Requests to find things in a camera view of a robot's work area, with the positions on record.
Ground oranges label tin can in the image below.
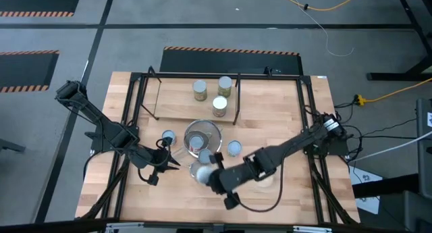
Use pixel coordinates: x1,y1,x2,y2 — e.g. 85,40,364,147
217,76,233,99

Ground black aluminium table frame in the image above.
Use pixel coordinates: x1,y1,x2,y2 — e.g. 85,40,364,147
80,66,360,227

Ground thick grey cable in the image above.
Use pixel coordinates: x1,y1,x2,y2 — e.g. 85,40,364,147
350,130,432,163

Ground peaches label tin can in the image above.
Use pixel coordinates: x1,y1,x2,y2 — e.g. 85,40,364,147
212,95,228,118

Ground thin yellow floor cable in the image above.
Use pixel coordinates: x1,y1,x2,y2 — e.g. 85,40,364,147
272,0,365,12

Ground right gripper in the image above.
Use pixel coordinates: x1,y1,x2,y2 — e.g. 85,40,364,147
207,151,252,211

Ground white floor cable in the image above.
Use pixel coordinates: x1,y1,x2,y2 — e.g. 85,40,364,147
288,0,355,57

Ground small figs label can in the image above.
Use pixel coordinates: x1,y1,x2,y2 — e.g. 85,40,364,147
198,148,213,163

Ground white paper sheet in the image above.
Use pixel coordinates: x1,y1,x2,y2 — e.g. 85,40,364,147
349,165,381,215

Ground large metal mesh strainer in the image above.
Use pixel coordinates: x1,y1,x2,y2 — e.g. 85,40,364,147
183,119,224,159

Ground black hazard striped floor mat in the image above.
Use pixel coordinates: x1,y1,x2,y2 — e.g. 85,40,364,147
159,46,304,76
0,49,61,94
0,0,83,18

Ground clear glass bowl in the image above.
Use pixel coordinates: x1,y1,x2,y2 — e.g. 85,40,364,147
251,172,284,193

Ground grey cabinet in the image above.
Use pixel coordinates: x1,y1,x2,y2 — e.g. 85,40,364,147
415,97,432,200

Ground pink and green label can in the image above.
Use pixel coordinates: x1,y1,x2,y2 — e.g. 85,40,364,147
192,79,208,102

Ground small teal tin can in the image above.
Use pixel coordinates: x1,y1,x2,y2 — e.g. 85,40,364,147
161,129,177,146

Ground wooden shelf with black legs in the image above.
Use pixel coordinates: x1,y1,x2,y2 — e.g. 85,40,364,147
140,66,242,126

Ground black table leg frame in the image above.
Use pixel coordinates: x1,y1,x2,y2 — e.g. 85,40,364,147
366,0,432,82

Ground grey stand foot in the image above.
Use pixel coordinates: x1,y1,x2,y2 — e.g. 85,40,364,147
0,138,26,153

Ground silver metal bracket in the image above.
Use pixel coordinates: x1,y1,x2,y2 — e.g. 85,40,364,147
292,225,333,233
105,222,146,233

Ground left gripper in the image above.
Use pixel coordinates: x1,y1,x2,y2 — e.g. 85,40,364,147
130,137,182,186

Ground blue green label tin can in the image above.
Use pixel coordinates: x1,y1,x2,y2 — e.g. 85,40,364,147
227,140,243,158

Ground yellow extension cord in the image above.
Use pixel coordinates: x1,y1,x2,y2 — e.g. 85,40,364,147
354,77,432,107

